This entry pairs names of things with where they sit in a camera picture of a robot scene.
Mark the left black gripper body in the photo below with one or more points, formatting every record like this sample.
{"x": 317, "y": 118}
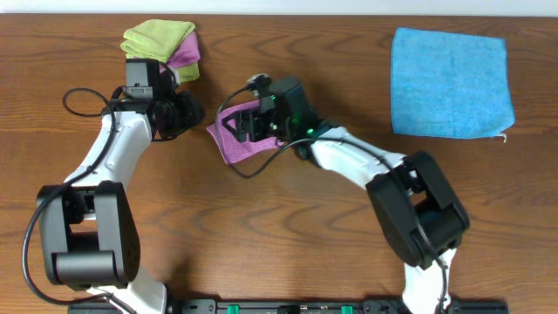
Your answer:
{"x": 187, "y": 112}

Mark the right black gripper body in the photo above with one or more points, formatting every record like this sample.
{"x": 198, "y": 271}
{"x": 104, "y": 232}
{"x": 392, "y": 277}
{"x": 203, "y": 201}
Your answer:
{"x": 251, "y": 124}

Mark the purple microfiber cloth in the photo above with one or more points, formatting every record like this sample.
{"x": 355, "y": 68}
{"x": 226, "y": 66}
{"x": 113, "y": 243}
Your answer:
{"x": 234, "y": 151}

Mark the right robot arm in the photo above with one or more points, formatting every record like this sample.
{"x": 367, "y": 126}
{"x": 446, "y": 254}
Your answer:
{"x": 419, "y": 213}

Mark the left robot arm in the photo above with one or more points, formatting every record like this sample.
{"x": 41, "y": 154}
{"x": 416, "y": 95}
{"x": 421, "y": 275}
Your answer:
{"x": 88, "y": 235}

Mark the bottom folded green cloth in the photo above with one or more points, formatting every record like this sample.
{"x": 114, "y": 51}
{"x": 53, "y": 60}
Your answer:
{"x": 186, "y": 65}

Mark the folded green cloth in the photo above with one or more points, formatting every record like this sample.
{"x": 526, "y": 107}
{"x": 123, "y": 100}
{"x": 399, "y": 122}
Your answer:
{"x": 155, "y": 38}
{"x": 186, "y": 65}

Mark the top folded green cloth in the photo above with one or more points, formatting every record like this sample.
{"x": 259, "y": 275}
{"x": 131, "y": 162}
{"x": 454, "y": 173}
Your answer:
{"x": 155, "y": 38}

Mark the blue microfiber cloth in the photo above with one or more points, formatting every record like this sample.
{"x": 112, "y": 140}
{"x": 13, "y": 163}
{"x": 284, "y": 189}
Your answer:
{"x": 449, "y": 85}

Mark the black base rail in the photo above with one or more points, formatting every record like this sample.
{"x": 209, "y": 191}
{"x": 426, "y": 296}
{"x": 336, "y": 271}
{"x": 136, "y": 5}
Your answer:
{"x": 374, "y": 306}

